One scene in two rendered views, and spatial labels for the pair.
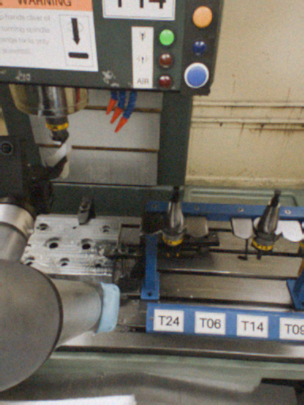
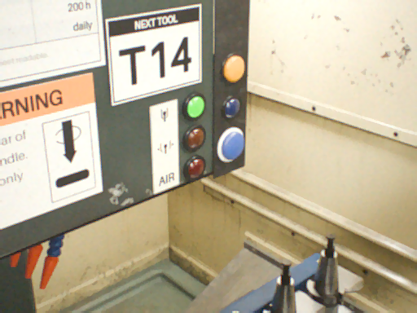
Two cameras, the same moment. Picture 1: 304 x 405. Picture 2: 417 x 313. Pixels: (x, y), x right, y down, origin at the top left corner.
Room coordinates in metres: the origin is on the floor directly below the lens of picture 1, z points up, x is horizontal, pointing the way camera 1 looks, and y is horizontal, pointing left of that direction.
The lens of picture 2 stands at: (0.19, 0.33, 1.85)
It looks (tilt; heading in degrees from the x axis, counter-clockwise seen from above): 25 degrees down; 317
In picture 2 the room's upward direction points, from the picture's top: straight up
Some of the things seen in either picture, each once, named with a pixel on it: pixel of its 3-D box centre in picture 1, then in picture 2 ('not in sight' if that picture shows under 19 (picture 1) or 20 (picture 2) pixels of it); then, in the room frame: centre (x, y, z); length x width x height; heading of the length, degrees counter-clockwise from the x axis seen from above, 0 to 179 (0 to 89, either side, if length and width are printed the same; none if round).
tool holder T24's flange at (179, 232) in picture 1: (173, 225); not in sight; (0.66, -0.05, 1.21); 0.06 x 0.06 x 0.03
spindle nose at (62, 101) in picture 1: (47, 73); not in sight; (0.79, 0.23, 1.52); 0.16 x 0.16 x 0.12
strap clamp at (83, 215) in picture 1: (85, 214); not in sight; (0.95, 0.23, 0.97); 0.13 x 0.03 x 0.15; 179
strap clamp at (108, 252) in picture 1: (125, 258); not in sight; (0.75, 0.08, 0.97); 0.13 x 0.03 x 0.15; 89
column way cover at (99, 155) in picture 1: (96, 126); not in sight; (1.23, 0.22, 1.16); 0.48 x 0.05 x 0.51; 89
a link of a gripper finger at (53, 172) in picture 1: (48, 169); not in sight; (0.58, 0.20, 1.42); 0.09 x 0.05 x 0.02; 154
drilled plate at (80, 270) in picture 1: (70, 248); not in sight; (0.80, 0.26, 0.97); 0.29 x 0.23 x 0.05; 89
